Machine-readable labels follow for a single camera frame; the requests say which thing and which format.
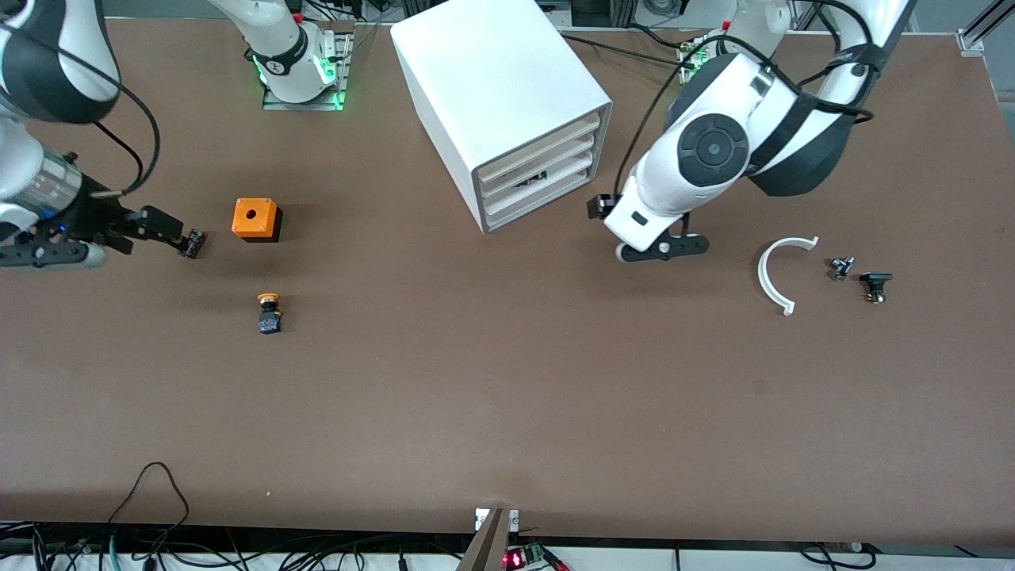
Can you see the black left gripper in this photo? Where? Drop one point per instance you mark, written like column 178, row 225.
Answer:
column 600, row 207

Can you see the white drawer cabinet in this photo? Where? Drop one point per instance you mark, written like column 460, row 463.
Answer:
column 492, row 79

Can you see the aluminium profile frame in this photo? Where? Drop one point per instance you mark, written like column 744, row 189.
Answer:
column 971, row 40

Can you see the small metal switch part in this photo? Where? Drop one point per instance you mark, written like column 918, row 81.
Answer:
column 840, row 268

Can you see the yellow mushroom push button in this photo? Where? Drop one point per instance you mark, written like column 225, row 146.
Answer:
column 270, row 319

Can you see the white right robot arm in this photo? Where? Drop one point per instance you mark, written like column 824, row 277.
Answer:
column 277, row 32

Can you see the green mushroom push button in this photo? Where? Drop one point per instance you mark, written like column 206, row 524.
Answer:
column 531, row 181

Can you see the small electronics board red LED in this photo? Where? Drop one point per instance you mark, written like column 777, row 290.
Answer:
column 515, row 559

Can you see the small black switch part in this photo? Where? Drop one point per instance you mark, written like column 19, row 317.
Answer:
column 875, row 279

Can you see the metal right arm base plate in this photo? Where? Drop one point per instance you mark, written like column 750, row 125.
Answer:
column 277, row 103

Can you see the white plastic drawer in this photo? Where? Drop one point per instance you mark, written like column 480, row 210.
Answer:
column 555, row 146
column 555, row 195
column 555, row 162
column 555, row 179

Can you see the aluminium camera pole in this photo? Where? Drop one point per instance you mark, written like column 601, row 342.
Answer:
column 485, row 547

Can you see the orange button enclosure box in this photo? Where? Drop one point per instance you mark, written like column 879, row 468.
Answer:
column 254, row 214

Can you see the white curved plastic part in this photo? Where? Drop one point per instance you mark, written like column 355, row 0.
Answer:
column 762, row 277

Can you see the small black contact block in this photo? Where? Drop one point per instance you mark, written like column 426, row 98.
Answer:
column 195, row 246

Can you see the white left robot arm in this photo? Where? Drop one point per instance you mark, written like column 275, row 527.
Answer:
column 737, row 87

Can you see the white mounting bracket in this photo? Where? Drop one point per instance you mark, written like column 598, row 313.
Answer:
column 514, row 520

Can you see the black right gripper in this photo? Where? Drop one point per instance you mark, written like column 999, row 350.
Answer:
column 96, row 214

